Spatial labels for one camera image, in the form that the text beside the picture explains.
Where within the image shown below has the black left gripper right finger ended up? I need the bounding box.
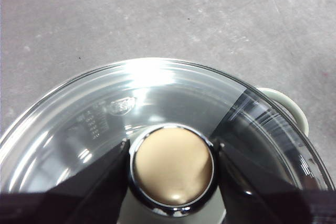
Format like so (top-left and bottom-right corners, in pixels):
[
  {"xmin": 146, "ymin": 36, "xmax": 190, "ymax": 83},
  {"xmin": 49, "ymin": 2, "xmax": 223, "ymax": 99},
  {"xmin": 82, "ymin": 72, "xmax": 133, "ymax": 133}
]
[{"xmin": 212, "ymin": 138, "xmax": 336, "ymax": 224}]

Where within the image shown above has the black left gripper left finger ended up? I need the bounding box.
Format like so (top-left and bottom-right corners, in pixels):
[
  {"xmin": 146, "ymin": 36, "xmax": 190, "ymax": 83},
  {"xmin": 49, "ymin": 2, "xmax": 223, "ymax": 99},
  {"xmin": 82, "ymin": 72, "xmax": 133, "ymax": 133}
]
[{"xmin": 0, "ymin": 140, "xmax": 131, "ymax": 224}]

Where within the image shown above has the glass lid with green knob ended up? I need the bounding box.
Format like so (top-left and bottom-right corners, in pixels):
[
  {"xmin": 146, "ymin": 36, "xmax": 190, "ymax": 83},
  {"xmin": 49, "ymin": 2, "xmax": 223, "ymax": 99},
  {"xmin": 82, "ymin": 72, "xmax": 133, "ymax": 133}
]
[{"xmin": 0, "ymin": 57, "xmax": 336, "ymax": 224}]

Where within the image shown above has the pale green electric cooking pot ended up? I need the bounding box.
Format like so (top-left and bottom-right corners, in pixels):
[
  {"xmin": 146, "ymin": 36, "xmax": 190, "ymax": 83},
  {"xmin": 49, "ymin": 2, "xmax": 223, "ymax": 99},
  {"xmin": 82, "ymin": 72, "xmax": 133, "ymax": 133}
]
[{"xmin": 256, "ymin": 87, "xmax": 310, "ymax": 134}]

